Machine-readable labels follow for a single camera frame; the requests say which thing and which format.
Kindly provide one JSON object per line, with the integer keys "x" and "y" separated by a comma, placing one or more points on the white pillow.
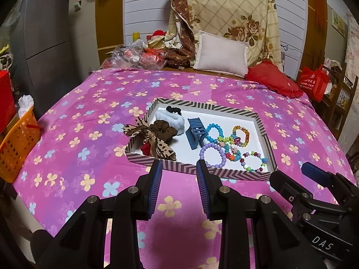
{"x": 221, "y": 53}

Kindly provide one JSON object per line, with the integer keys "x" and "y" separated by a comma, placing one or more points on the red plush doll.
{"x": 157, "y": 37}

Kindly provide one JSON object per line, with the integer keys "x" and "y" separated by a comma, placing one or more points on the wooden chair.
{"x": 336, "y": 101}

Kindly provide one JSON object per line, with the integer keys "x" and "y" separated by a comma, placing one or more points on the leopard print hair bow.
{"x": 161, "y": 148}

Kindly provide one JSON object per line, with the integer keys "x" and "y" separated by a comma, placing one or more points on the beige floral quilt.
{"x": 230, "y": 2}

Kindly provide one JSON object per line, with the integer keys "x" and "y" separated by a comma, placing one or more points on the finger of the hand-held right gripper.
{"x": 289, "y": 187}
{"x": 317, "y": 173}

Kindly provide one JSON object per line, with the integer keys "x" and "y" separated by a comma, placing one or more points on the brown scrunchie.
{"x": 164, "y": 127}

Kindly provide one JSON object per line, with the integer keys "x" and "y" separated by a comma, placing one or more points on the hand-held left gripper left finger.
{"x": 155, "y": 190}

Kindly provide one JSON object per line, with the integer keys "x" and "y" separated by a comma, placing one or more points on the white cloth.
{"x": 25, "y": 105}

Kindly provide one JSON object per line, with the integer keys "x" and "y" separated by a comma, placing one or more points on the yellow bottle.
{"x": 136, "y": 37}

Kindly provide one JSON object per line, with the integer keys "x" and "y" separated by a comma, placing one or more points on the red frilled cushion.
{"x": 269, "y": 78}

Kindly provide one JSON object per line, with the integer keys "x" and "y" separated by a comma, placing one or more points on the blue hair claw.
{"x": 196, "y": 134}

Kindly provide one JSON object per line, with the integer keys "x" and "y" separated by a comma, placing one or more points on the clear plastic bag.
{"x": 126, "y": 56}

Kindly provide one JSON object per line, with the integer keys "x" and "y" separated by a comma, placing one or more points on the grey refrigerator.
{"x": 47, "y": 33}

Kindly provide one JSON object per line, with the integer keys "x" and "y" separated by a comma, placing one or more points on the red ribbon bow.
{"x": 145, "y": 149}

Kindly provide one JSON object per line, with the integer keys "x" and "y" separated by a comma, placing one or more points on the light blue fluffy scrunchie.
{"x": 174, "y": 120}

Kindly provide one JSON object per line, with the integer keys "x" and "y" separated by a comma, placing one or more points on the orange plastic basket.
{"x": 16, "y": 145}

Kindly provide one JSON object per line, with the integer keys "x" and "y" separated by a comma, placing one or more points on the black scrunchie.
{"x": 171, "y": 108}

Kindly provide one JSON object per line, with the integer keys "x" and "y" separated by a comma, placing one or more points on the red box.
{"x": 7, "y": 101}

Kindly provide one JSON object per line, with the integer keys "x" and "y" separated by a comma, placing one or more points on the red shopping bag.
{"x": 312, "y": 82}

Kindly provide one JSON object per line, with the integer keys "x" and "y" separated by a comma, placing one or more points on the striped cardboard box tray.
{"x": 193, "y": 112}

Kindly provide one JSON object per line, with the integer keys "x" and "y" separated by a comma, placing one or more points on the pink floral bedsheet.
{"x": 84, "y": 145}

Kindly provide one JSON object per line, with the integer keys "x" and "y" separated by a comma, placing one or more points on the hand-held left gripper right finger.
{"x": 203, "y": 190}

